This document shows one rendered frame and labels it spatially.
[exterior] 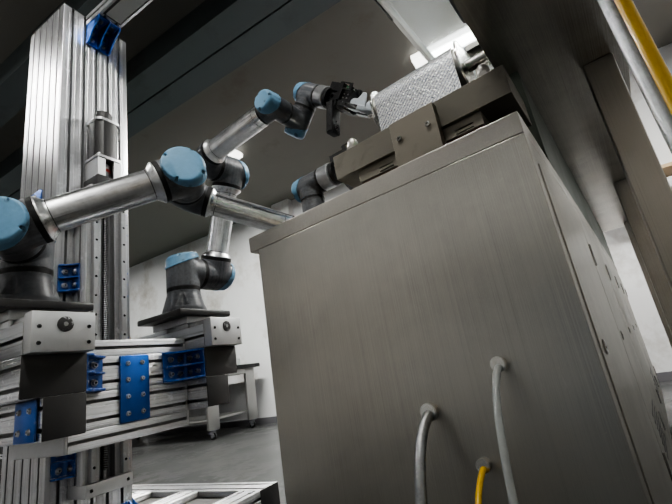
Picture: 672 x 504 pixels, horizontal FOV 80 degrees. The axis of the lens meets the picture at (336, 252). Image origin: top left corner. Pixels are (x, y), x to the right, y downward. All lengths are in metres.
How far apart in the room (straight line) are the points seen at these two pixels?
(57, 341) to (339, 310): 0.63
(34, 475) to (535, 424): 1.27
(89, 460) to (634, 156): 1.54
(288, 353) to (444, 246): 0.42
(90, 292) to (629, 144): 1.48
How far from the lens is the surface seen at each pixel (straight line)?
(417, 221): 0.74
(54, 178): 1.62
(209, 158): 1.55
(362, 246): 0.79
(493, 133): 0.74
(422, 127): 0.84
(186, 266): 1.53
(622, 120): 1.13
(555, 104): 1.30
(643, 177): 1.08
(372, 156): 0.91
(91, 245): 1.48
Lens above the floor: 0.55
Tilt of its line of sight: 16 degrees up
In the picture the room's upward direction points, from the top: 9 degrees counter-clockwise
